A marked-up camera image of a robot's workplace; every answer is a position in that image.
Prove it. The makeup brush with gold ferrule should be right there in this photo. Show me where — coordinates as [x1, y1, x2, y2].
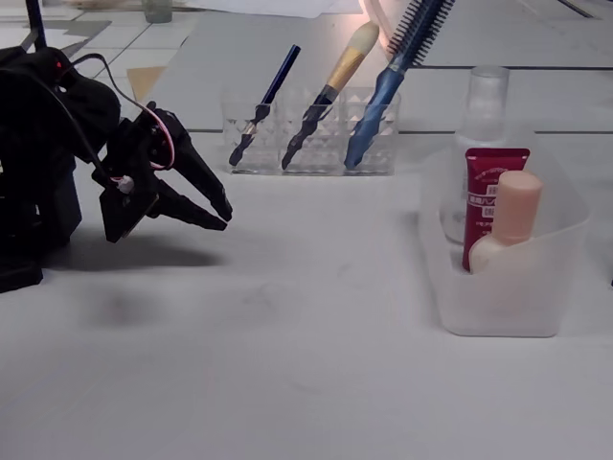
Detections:
[280, 21, 381, 172]

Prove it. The pink bottle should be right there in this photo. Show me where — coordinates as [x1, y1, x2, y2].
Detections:
[467, 170, 545, 275]

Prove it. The blue round hair brush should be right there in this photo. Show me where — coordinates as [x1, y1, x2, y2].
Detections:
[342, 0, 456, 172]

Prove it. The clear bottle with clear cap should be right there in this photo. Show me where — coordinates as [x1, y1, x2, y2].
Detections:
[439, 64, 511, 245]

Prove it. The brown cardboard piece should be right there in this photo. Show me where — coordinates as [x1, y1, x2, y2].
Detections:
[126, 65, 168, 104]

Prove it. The clear acrylic organizer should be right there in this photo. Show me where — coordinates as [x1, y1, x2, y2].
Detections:
[220, 85, 402, 176]

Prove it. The dark blue eyeliner pencil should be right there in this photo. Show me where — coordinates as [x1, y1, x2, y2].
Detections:
[228, 44, 303, 168]

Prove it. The glass jar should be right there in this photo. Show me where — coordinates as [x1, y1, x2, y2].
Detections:
[143, 0, 173, 24]

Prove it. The black stand pole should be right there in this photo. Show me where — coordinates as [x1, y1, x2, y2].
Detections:
[21, 0, 49, 52]

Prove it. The white curved tube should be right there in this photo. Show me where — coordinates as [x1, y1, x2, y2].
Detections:
[357, 0, 398, 54]

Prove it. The red hand cream tube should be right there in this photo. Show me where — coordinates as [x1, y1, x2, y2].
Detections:
[462, 147, 532, 274]

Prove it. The translucent plastic bin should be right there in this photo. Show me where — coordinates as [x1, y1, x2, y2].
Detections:
[420, 126, 593, 338]

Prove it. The red white servo cable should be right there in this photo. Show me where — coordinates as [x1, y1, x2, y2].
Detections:
[143, 103, 176, 170]

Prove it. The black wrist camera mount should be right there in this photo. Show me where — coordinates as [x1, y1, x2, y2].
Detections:
[98, 179, 160, 243]

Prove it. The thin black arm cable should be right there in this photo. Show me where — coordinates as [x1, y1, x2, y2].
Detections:
[52, 52, 145, 173]

